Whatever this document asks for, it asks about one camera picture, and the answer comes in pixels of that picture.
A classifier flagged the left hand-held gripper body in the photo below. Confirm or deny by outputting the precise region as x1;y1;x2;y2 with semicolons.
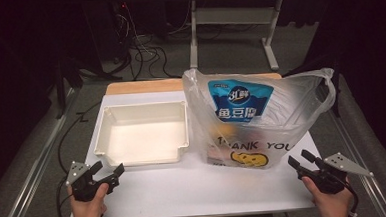
64;159;121;203

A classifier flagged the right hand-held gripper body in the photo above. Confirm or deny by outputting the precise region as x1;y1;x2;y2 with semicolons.
296;150;376;197

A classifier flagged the white plastic bin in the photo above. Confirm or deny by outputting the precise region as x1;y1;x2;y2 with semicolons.
91;100;192;169

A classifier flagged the clear plastic shopping bag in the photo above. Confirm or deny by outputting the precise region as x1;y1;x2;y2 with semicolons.
181;60;341;174

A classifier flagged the blue snack pouch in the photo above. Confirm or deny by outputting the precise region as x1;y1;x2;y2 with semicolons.
207;76;277;126

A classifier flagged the person's right hand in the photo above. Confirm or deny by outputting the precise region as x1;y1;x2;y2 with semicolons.
301;173;355;217

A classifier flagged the person's left hand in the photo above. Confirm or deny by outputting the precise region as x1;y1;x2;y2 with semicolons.
67;182;112;217

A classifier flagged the white table cover board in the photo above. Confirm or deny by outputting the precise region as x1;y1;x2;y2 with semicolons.
61;83;325;217

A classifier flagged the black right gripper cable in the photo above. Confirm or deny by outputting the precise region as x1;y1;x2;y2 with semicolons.
334;174;360;217

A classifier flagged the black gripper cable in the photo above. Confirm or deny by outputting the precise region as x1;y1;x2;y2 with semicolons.
334;174;360;217
53;176;75;217

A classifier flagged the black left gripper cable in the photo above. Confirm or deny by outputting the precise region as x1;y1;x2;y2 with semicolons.
53;176;75;217

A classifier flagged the black floor cable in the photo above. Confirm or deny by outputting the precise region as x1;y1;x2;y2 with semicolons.
54;101;105;175

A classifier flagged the aluminium floor rail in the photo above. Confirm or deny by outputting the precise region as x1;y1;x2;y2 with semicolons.
0;88;85;217
327;107;386;217

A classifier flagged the bundle of floor cables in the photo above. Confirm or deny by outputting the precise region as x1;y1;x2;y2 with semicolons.
109;0;180;82

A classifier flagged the white metal desk frame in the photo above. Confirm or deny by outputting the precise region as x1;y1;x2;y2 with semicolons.
185;0;287;77

